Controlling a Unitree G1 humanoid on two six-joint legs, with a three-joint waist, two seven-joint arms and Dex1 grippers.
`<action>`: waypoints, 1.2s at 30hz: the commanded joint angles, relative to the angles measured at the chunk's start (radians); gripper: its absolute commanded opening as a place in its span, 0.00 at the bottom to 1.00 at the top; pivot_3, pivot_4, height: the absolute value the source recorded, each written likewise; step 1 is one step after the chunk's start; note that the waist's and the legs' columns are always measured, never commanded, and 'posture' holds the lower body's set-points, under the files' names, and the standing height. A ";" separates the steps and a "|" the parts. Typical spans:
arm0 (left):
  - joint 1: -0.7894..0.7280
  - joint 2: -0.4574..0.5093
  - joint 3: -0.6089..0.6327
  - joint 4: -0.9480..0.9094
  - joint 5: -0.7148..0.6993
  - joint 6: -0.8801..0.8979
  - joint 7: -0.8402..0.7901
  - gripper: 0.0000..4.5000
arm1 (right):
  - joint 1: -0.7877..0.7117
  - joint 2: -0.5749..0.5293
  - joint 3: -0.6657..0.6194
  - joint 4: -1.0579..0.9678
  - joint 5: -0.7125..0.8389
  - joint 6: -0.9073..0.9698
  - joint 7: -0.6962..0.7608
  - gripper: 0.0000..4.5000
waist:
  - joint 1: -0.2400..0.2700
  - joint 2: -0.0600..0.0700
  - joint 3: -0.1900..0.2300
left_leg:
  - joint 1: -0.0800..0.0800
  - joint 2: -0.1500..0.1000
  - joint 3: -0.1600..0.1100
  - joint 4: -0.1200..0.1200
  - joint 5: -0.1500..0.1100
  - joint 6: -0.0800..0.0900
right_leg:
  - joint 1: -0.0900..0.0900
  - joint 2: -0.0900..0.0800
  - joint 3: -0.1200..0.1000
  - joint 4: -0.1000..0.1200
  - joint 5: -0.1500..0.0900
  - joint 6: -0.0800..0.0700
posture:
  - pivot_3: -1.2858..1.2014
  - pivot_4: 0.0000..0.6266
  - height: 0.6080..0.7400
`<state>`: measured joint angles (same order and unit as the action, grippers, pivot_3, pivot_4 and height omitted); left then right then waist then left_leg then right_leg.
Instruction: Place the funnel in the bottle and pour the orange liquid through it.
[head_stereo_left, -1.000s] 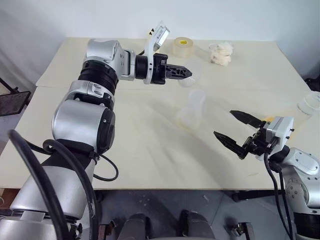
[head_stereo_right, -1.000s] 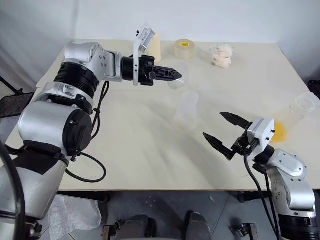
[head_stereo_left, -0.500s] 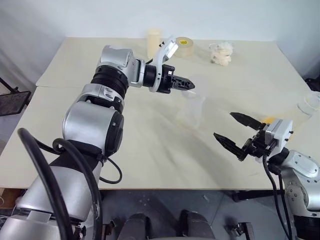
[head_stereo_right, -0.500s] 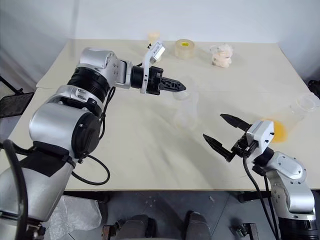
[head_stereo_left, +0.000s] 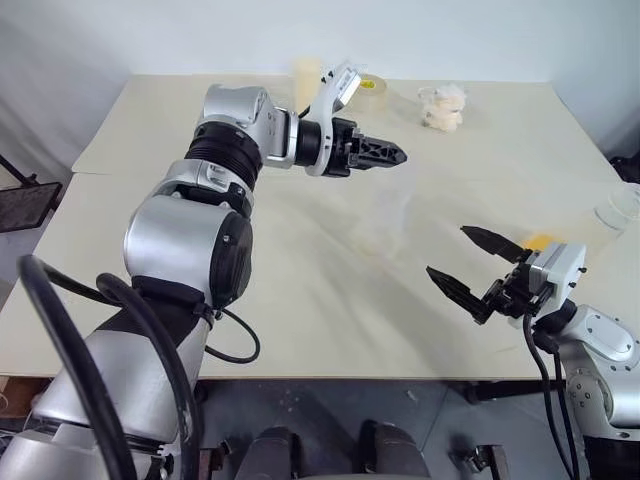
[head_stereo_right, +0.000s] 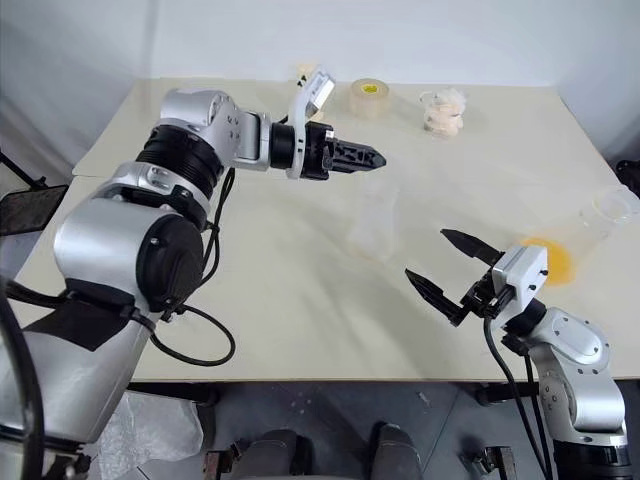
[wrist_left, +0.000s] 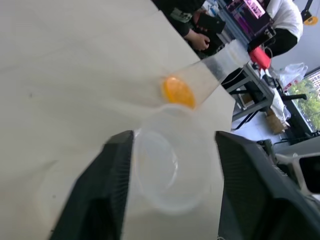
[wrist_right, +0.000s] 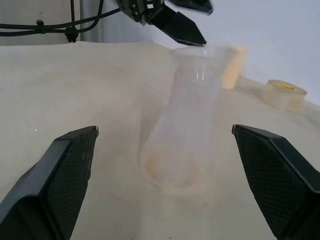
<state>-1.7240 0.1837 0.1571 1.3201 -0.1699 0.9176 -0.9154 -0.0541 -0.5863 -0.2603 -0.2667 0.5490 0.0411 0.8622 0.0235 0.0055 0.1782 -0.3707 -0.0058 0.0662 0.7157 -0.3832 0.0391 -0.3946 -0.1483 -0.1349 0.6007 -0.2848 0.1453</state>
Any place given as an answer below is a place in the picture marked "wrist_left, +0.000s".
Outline clear plastic bag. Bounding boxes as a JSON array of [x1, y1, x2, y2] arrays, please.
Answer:
[[279, 63, 309, 89]]

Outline computer monitor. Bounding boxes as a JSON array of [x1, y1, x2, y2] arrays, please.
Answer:
[[226, 0, 272, 40]]

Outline red cylindrical object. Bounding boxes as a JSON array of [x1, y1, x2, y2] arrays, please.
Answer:
[[249, 46, 272, 71]]

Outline black handheld device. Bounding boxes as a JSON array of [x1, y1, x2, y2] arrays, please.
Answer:
[[193, 12, 227, 36]]

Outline brown cardboard object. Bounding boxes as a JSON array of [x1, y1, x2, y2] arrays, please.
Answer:
[[265, 109, 286, 135]]

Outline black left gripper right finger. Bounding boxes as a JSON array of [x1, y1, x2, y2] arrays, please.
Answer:
[[214, 130, 320, 240]]

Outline grey metal table frame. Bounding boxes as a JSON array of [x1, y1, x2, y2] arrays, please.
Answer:
[[221, 62, 277, 130]]

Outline clear flask with orange liquid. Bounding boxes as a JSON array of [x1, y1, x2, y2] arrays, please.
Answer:
[[159, 38, 251, 111]]

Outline person in black clothes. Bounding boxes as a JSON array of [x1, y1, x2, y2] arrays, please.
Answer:
[[152, 0, 227, 57]]

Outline person in white shirt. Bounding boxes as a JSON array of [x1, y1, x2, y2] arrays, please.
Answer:
[[264, 0, 304, 59]]

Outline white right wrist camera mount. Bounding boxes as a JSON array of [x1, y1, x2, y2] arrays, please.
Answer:
[[274, 151, 320, 196]]

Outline clear plastic cup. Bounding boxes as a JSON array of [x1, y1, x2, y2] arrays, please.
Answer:
[[129, 103, 219, 217]]

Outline bystander bare hand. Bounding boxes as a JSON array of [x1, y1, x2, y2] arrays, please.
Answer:
[[185, 31, 211, 53]]

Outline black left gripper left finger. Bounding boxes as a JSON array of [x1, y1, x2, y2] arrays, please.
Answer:
[[48, 129, 135, 240]]

